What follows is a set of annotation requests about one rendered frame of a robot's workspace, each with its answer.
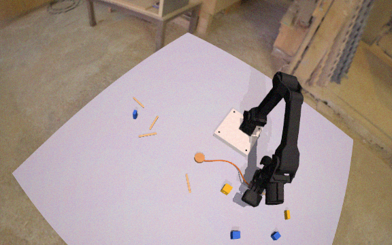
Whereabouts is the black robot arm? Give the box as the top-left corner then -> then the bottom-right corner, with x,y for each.
239,71 -> 304,205

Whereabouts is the round wooden button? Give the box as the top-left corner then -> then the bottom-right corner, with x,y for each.
194,152 -> 205,163

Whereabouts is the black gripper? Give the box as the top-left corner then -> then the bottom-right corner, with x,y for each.
241,155 -> 272,207

